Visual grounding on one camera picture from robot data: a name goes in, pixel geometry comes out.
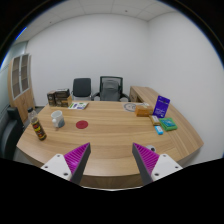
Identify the orange box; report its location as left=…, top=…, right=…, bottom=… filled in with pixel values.
left=134, top=105, right=154, bottom=118

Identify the black sofa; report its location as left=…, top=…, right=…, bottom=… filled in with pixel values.
left=0, top=105, right=25, bottom=160

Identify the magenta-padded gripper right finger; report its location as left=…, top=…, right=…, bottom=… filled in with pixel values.
left=132, top=143, right=184, bottom=186

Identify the clear drink bottle black cap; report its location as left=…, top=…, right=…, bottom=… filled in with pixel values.
left=27, top=107, right=48, bottom=142

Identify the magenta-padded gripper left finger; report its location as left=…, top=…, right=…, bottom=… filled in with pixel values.
left=40, top=142, right=92, bottom=185

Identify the round glass dish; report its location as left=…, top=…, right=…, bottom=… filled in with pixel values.
left=123, top=102, right=138, bottom=113

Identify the tan brown box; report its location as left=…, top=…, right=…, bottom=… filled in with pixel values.
left=55, top=95, right=73, bottom=108

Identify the purple standing sign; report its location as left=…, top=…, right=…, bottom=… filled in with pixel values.
left=152, top=95, right=171, bottom=119

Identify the white mug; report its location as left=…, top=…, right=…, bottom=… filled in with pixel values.
left=50, top=110, right=66, bottom=130

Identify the wooden shelf unit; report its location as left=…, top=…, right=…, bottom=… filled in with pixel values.
left=7, top=53, right=36, bottom=124

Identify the grey mesh office chair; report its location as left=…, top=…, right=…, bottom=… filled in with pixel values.
left=91, top=75, right=131, bottom=102

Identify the small white round object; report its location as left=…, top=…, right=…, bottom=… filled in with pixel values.
left=145, top=144, right=157, bottom=153

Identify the flat dark brown box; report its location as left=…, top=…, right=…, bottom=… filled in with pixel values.
left=54, top=88, right=71, bottom=99

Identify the black visitor chair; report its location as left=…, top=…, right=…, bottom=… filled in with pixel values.
left=71, top=77, right=93, bottom=102

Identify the white printed leaflet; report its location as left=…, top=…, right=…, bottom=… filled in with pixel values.
left=67, top=101, right=90, bottom=111

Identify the wooden side cabinet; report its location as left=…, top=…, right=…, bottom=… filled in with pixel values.
left=129, top=85, right=158, bottom=104

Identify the small blue packet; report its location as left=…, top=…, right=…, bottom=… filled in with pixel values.
left=154, top=125, right=165, bottom=136

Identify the small brown packet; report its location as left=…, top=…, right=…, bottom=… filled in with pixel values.
left=148, top=114, right=162, bottom=127

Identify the flat round red coaster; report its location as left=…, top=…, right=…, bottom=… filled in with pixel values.
left=75, top=120, right=90, bottom=130

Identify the green box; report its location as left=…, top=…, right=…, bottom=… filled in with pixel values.
left=159, top=117, right=179, bottom=132

